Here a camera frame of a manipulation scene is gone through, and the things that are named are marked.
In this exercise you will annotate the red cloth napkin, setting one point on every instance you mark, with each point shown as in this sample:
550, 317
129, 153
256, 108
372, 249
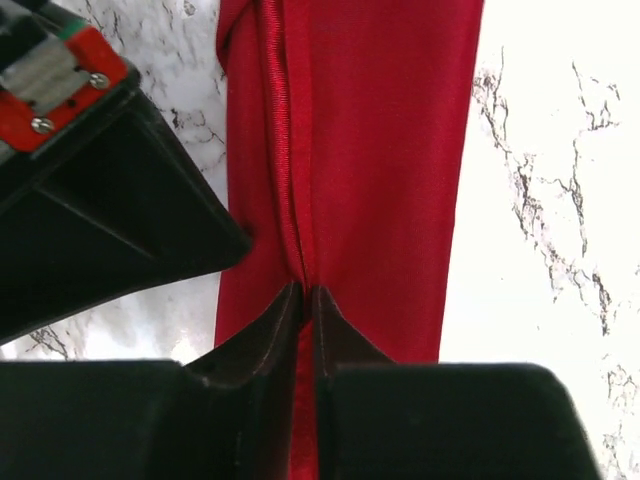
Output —
345, 130

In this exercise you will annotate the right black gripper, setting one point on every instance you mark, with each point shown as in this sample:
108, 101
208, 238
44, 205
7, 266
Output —
111, 206

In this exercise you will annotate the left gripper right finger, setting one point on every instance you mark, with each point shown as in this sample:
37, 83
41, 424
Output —
377, 419

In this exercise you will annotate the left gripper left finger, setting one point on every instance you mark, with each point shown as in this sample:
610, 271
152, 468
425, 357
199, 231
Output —
226, 415

